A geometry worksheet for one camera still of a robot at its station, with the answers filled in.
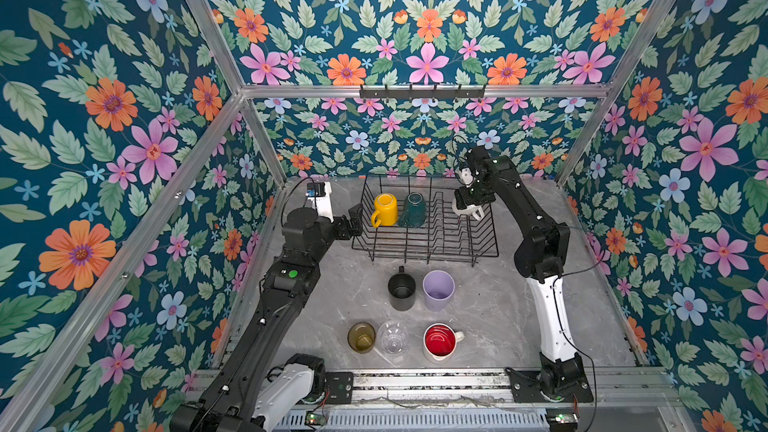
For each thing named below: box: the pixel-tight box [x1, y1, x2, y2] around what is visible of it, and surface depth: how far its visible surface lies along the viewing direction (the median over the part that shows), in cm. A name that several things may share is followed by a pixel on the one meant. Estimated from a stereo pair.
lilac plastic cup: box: [422, 270, 455, 312], surface depth 82 cm
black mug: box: [388, 265, 417, 311], surface depth 86 cm
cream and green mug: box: [398, 192, 427, 228], surface depth 101 cm
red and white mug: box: [423, 323, 465, 361], surface depth 77 cm
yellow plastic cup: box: [371, 193, 399, 228], surface depth 100 cm
